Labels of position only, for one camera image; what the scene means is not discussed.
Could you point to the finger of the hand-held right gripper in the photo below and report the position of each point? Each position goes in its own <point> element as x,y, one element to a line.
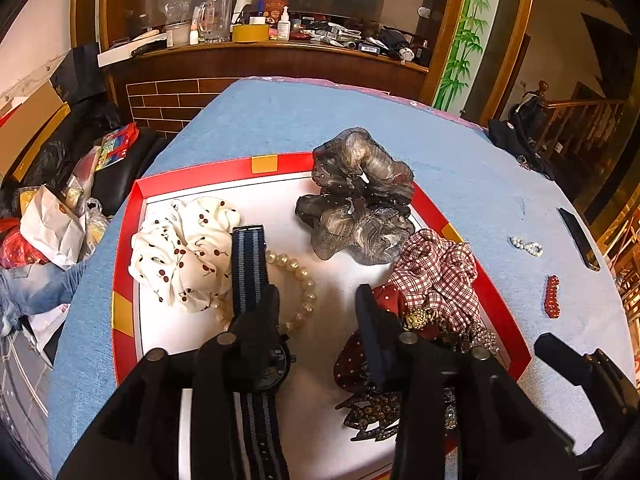
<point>557,357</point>

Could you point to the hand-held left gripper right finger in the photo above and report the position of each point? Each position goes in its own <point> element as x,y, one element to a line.
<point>372,330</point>

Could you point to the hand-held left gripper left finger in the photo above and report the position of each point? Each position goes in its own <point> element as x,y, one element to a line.
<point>265,310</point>

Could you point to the red polka dot bow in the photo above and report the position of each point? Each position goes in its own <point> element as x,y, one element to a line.
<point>350,365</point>

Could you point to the rhinestone hair clip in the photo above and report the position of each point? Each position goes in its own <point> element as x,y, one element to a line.
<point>480,337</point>

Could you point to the dark patterned hair claw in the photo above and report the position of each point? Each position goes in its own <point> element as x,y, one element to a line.
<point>370,415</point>

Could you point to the red plaid scrunchie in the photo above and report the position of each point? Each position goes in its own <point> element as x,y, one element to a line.
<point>435,270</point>

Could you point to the red and white shallow box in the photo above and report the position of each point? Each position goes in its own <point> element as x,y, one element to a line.
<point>310,210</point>

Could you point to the red bead hair clip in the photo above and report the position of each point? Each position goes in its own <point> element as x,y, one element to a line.
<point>551,297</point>

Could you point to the white cherry print scrunchie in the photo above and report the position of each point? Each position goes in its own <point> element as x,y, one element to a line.
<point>185,250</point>

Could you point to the black phone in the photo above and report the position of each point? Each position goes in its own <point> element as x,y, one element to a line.
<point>580,240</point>

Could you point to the grey organza scrunchie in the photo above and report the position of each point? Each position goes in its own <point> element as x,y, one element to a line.
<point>360,195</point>

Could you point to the blue tablecloth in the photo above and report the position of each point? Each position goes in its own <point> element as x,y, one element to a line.
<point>300,120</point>

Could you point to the black sofa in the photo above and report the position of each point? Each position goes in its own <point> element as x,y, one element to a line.
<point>125,170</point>

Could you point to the black bag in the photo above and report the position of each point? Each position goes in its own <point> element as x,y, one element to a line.
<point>520,145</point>

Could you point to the colourful printed box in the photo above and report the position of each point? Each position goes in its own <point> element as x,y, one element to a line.
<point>117,145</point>

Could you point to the white paper bag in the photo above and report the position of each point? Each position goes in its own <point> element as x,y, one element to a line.
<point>52,225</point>

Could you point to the wooden staircase railing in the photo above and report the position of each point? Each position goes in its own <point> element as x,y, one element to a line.
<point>585,130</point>

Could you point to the blue denim jeans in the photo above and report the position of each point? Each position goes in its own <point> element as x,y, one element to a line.
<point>35,290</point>

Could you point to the dark hanging jacket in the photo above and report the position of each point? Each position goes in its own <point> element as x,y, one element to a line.
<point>529,115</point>

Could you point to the red plastic bag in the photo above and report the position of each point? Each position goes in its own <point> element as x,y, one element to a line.
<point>17,245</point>

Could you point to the yellow tape roll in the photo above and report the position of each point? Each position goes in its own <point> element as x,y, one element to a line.
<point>250,33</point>

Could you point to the pile of counter clutter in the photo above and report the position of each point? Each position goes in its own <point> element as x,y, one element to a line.
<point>340,35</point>

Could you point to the white pump bottle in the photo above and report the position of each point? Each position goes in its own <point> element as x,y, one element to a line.
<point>283,25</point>

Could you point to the black folding umbrella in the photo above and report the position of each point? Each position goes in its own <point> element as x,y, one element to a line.
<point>395,42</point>

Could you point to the white flat box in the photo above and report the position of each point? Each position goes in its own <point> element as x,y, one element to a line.
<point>120,55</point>

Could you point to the glass pitcher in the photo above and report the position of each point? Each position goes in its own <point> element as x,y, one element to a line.
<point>215,20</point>

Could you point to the navy paper bag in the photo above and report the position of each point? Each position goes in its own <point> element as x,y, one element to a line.
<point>80,75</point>

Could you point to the brown cardboard sheet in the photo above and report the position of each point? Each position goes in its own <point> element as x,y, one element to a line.
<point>30,125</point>

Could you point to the bamboo painted panel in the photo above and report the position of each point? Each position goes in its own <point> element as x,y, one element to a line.
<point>470,40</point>

